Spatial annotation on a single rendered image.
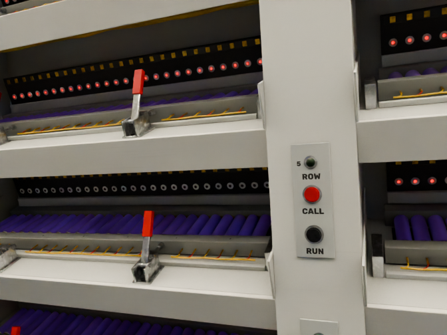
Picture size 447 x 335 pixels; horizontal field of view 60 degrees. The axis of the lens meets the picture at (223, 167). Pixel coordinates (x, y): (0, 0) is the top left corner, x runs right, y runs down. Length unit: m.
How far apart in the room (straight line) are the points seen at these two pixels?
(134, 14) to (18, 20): 0.19
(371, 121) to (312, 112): 0.06
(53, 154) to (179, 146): 0.20
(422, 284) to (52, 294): 0.49
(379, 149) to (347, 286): 0.15
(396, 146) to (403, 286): 0.15
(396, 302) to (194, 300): 0.23
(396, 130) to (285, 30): 0.15
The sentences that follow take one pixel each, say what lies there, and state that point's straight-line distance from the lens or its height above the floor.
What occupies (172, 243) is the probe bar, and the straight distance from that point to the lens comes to 0.57.
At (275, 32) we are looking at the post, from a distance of 0.45.
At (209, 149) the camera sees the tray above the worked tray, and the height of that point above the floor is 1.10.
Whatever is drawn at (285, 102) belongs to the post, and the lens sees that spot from 0.43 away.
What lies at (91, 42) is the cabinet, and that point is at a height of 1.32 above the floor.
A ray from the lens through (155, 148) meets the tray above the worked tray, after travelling 0.49.
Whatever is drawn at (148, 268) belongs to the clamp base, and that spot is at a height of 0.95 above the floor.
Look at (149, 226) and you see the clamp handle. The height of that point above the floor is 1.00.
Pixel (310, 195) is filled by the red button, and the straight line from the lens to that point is 0.42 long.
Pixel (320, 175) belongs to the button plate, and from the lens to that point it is 0.42.
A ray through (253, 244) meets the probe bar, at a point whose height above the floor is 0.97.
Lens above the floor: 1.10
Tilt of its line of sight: 2 degrees down
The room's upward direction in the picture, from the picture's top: 3 degrees counter-clockwise
